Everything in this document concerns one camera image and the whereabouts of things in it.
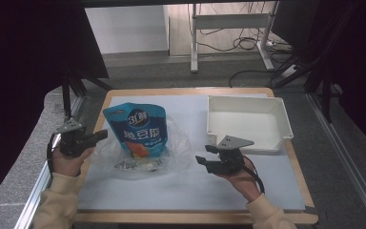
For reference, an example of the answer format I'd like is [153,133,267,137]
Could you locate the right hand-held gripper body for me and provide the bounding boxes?
[204,135,255,177]

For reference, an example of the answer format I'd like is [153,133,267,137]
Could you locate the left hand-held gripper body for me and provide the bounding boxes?
[55,117,93,158]

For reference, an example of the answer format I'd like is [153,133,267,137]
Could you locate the clear plastic bag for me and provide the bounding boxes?
[90,114,193,180]

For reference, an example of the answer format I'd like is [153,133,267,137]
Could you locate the white plastic tray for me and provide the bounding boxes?
[206,94,295,156]

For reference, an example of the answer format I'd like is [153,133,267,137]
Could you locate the blue snack pouch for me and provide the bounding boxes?
[102,102,170,159]

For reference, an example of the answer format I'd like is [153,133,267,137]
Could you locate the person's left hand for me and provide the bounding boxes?
[51,146,95,178]

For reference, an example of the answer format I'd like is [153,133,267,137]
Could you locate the person's right hand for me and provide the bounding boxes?
[218,156,263,203]

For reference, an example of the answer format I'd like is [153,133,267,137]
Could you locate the pale blue table mat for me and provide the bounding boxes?
[77,94,306,213]

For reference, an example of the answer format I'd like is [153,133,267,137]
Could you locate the black metal stand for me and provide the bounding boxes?
[273,53,336,124]
[60,65,113,123]

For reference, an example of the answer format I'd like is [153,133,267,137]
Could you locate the yellow white packet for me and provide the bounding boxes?
[113,156,167,174]

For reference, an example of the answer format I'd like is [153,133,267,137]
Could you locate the wooden table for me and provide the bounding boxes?
[72,87,319,225]

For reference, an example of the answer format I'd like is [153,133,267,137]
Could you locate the black curtain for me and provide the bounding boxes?
[0,0,110,211]
[271,0,366,156]

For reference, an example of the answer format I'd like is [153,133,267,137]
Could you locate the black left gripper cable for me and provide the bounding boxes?
[46,133,62,179]

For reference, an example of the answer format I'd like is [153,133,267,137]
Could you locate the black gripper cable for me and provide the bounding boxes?
[242,156,266,195]
[46,133,62,179]

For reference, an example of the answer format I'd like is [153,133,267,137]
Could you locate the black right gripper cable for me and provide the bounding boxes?
[242,156,266,195]

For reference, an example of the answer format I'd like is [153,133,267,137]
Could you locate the aluminium rail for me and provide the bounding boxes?
[307,92,366,229]
[13,94,88,229]

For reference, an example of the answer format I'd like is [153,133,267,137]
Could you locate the tangled black floor cables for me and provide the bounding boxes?
[198,3,270,53]

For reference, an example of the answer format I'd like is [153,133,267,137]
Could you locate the white desk frame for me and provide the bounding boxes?
[189,2,275,73]

